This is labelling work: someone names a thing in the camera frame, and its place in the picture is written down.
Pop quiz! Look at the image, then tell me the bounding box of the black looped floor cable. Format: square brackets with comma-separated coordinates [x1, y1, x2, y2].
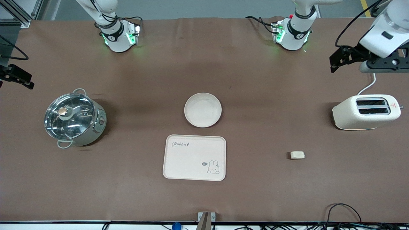
[325, 203, 363, 230]

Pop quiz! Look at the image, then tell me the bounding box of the cream two-slot toaster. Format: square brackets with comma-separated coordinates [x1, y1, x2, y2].
[332, 94, 404, 130]

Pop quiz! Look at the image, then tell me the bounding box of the beige rabbit print tray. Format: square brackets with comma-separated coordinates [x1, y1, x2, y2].
[162, 134, 227, 182]

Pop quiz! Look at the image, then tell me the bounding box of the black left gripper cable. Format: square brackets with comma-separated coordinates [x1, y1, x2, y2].
[335, 0, 383, 48]

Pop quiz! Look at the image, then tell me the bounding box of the black right arm base cable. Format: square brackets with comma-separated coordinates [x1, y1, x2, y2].
[89, 0, 143, 32]

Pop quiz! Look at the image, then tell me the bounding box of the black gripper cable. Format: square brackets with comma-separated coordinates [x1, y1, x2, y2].
[335, 0, 383, 48]
[0, 34, 29, 61]

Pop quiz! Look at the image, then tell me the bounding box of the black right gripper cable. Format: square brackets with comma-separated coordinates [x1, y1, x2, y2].
[0, 34, 29, 61]

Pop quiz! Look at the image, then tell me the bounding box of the grey metal camera bracket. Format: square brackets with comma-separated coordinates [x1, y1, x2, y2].
[196, 211, 216, 230]

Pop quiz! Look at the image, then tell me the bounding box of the aluminium frame profile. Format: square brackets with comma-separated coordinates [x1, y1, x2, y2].
[0, 0, 44, 28]

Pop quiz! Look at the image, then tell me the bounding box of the white toaster power cable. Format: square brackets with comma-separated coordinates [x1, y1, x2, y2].
[357, 73, 377, 96]

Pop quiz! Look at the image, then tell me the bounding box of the glass pot lid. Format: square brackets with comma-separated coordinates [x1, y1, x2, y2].
[44, 93, 96, 140]

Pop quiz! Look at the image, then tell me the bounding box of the black arm base cable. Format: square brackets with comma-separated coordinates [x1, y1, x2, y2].
[245, 16, 279, 34]
[89, 0, 143, 32]

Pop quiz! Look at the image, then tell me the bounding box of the pale green electric pot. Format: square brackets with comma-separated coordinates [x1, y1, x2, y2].
[44, 88, 107, 149]

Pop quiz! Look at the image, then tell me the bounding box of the black left arm base cable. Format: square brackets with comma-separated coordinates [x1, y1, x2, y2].
[245, 16, 279, 34]

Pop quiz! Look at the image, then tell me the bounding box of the round beige plate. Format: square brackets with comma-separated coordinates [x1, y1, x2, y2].
[184, 92, 222, 128]

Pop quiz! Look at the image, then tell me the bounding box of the brown table cloth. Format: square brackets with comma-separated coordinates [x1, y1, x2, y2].
[0, 17, 409, 223]

